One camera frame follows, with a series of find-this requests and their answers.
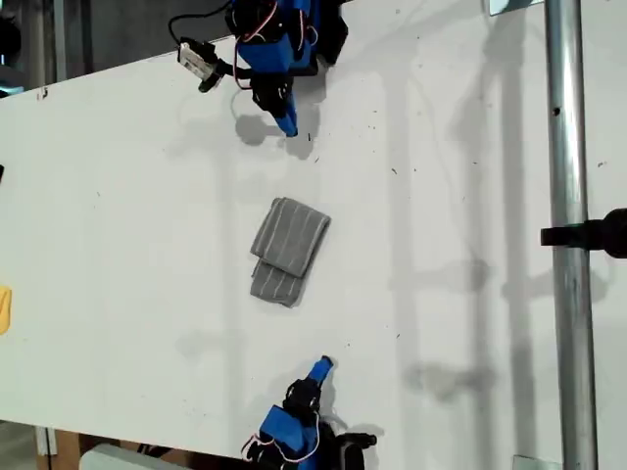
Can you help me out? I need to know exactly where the grey striped towel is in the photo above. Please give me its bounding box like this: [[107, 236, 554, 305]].
[[249, 196, 332, 309]]

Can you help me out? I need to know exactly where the black clamp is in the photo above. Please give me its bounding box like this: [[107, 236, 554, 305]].
[[540, 208, 627, 260]]

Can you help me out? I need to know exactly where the yellow object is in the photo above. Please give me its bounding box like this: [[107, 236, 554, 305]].
[[0, 286, 14, 336]]

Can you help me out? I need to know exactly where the red and white servo wire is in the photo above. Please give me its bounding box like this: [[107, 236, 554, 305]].
[[242, 433, 275, 462], [233, 46, 257, 92]]

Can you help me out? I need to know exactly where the short black camera stalk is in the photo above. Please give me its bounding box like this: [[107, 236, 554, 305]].
[[198, 58, 254, 94]]

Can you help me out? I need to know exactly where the black camera cable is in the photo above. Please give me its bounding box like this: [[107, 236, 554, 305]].
[[169, 0, 231, 50]]

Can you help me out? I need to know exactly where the grey metal frame bar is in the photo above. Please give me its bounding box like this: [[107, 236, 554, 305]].
[[52, 0, 68, 82]]

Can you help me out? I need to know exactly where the white table leg bracket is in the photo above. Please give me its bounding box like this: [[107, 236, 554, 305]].
[[34, 425, 60, 459]]

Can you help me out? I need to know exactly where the steel post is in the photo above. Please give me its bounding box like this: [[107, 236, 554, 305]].
[[544, 0, 602, 470]]

